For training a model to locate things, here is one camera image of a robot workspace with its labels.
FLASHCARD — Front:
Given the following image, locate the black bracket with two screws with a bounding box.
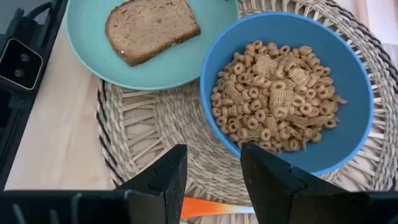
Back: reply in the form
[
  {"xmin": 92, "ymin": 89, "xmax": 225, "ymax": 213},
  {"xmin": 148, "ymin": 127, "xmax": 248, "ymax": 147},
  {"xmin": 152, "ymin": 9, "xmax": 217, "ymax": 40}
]
[{"xmin": 0, "ymin": 37, "xmax": 44, "ymax": 91}]

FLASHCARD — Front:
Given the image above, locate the blue bowl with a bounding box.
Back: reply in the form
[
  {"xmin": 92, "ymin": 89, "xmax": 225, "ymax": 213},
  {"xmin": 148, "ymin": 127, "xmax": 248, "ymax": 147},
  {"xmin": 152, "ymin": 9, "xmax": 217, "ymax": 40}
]
[{"xmin": 200, "ymin": 11, "xmax": 375, "ymax": 177}]

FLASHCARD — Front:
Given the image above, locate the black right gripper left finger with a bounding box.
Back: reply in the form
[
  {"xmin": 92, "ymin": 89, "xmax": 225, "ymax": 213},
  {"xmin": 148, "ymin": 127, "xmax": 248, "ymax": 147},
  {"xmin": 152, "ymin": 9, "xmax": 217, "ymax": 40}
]
[{"xmin": 115, "ymin": 143, "xmax": 189, "ymax": 224}]

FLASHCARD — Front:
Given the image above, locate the brown bread slice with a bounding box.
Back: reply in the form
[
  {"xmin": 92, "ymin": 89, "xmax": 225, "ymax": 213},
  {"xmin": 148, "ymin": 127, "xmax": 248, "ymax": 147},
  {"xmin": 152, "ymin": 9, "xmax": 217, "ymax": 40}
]
[{"xmin": 104, "ymin": 0, "xmax": 201, "ymax": 67}]

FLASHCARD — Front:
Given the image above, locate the round woven straw placemat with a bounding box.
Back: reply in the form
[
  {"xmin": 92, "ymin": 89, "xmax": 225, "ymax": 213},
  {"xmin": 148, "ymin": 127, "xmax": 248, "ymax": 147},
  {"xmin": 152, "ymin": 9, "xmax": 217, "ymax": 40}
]
[{"xmin": 95, "ymin": 0, "xmax": 398, "ymax": 224}]

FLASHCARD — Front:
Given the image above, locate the brown cereal pieces heap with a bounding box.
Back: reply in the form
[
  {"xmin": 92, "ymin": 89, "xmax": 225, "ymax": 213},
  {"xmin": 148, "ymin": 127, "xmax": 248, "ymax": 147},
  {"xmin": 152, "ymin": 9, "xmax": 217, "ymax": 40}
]
[{"xmin": 210, "ymin": 39, "xmax": 349, "ymax": 154}]

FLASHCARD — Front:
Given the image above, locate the spoon with orange yellow handle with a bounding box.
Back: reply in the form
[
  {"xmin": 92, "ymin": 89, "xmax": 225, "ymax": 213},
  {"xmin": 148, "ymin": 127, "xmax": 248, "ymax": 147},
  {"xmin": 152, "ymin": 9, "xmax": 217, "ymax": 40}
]
[{"xmin": 180, "ymin": 197, "xmax": 256, "ymax": 220}]

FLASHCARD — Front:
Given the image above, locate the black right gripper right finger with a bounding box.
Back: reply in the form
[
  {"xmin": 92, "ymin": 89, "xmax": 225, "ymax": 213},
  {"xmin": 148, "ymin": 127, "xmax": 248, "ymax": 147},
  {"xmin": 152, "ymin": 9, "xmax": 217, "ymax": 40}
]
[{"xmin": 239, "ymin": 142, "xmax": 371, "ymax": 224}]

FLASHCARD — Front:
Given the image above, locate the light green plate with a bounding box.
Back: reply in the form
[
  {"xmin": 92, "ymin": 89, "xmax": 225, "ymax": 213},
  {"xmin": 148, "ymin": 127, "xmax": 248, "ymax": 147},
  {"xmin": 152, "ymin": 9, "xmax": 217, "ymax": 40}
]
[{"xmin": 65, "ymin": 0, "xmax": 240, "ymax": 91}]

